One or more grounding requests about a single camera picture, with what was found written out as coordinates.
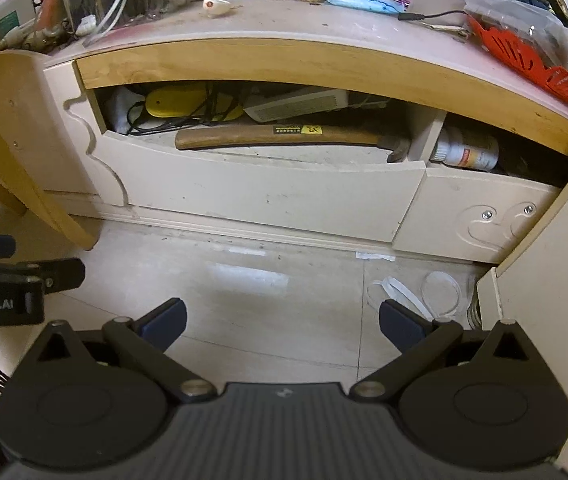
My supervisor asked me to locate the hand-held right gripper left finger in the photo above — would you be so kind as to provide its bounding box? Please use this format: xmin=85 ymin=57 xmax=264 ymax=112
xmin=29 ymin=298 xmax=216 ymax=404

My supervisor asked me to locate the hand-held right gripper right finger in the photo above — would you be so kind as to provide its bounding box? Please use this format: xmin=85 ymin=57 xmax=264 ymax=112
xmin=349 ymin=299 xmax=540 ymax=401

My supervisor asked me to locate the white oval plastic piece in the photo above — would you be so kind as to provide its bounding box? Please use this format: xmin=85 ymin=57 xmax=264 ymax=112
xmin=202 ymin=0 xmax=239 ymax=20

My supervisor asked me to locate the small white drawer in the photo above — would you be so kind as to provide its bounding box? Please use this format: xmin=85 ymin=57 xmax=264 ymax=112
xmin=393 ymin=162 xmax=565 ymax=266

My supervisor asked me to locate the wooden chair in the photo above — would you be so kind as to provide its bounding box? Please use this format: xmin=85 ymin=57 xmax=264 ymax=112
xmin=0 ymin=50 xmax=99 ymax=251

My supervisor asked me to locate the white plastic bag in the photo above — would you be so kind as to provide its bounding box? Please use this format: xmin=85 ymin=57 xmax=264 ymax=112
xmin=106 ymin=86 xmax=147 ymax=135

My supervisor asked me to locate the white pill bottle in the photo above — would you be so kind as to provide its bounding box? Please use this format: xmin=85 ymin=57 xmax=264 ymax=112
xmin=431 ymin=127 xmax=501 ymax=171

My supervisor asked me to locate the yellow plastic device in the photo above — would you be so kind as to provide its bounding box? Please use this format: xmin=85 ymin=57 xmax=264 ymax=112
xmin=144 ymin=85 xmax=245 ymax=123

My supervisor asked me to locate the white flat box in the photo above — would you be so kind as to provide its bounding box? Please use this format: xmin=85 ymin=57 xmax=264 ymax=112
xmin=243 ymin=87 xmax=350 ymax=123

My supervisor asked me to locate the orange slotted plastic scoop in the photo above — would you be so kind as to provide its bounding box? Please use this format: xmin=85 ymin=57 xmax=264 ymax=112
xmin=466 ymin=15 xmax=568 ymax=106

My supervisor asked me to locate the blue face mask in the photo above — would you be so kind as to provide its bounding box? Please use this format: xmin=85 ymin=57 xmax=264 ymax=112
xmin=326 ymin=0 xmax=407 ymax=13

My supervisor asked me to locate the clear plastic bag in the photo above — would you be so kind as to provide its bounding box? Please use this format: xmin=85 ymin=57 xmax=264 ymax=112
xmin=459 ymin=0 xmax=568 ymax=76

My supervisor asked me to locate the white plastic strap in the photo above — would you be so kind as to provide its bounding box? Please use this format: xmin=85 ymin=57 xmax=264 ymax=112
xmin=368 ymin=276 xmax=435 ymax=321

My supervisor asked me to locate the white plastic ring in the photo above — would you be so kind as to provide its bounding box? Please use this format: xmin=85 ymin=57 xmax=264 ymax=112
xmin=420 ymin=271 xmax=465 ymax=318

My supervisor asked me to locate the yellow power tool with cord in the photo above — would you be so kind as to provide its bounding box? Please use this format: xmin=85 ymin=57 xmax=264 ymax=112
xmin=126 ymin=82 xmax=245 ymax=136

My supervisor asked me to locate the wooden handle hammer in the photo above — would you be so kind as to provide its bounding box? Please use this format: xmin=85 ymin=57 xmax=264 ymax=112
xmin=174 ymin=124 xmax=411 ymax=163

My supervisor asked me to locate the black plug cable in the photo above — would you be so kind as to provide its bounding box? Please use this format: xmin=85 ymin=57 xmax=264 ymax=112
xmin=398 ymin=7 xmax=470 ymax=23

